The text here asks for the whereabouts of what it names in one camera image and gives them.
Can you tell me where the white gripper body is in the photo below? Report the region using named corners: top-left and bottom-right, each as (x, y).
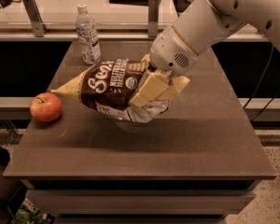
top-left (150, 26), bottom-right (198, 76)

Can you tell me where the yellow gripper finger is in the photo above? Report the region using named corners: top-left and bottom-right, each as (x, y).
top-left (156, 76), bottom-right (190, 102)
top-left (130, 73), bottom-right (169, 107)

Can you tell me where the brown chip bag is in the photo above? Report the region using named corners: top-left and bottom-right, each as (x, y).
top-left (53, 55), bottom-right (175, 123)

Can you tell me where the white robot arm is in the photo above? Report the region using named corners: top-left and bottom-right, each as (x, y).
top-left (130, 0), bottom-right (280, 107)

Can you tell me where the red apple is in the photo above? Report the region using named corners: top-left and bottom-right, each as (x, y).
top-left (30, 92), bottom-right (63, 122)

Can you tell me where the clear plastic water bottle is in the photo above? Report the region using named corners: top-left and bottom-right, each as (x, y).
top-left (76, 4), bottom-right (102, 64)

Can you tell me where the grey table drawer front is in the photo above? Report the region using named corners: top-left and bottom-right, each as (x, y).
top-left (26, 189), bottom-right (255, 216)

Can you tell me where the brown bin with hole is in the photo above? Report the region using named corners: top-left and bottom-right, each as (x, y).
top-left (0, 147), bottom-right (21, 201)

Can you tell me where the middle metal glass bracket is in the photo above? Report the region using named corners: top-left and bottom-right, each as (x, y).
top-left (147, 0), bottom-right (160, 37)

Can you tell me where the metal glass bracket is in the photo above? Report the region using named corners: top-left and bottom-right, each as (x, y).
top-left (147, 0), bottom-right (160, 37)
top-left (22, 0), bottom-right (47, 37)

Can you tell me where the left metal glass bracket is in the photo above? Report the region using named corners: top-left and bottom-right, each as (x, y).
top-left (22, 0), bottom-right (47, 37)

